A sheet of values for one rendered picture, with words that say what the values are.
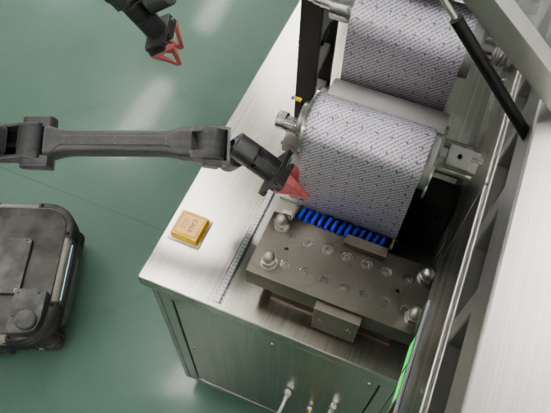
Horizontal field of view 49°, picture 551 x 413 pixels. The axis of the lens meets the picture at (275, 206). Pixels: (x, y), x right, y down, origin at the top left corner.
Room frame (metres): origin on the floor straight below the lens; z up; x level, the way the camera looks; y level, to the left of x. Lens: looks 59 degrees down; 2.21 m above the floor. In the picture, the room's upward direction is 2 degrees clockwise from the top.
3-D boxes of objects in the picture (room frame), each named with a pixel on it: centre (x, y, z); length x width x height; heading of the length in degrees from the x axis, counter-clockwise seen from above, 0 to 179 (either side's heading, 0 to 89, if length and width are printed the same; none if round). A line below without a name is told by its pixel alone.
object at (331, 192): (0.68, -0.16, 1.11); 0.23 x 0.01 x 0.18; 69
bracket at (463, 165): (0.67, -0.35, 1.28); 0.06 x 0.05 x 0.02; 69
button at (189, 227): (0.72, 0.21, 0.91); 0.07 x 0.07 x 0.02; 69
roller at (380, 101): (0.85, -0.23, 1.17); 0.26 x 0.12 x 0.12; 69
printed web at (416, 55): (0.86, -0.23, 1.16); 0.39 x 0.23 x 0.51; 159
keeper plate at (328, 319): (0.46, -0.14, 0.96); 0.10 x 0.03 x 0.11; 69
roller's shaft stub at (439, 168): (0.68, -0.34, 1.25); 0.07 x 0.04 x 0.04; 69
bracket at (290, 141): (0.83, -0.04, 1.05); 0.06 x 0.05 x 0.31; 69
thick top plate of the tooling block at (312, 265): (0.55, -0.15, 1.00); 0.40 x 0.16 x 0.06; 69
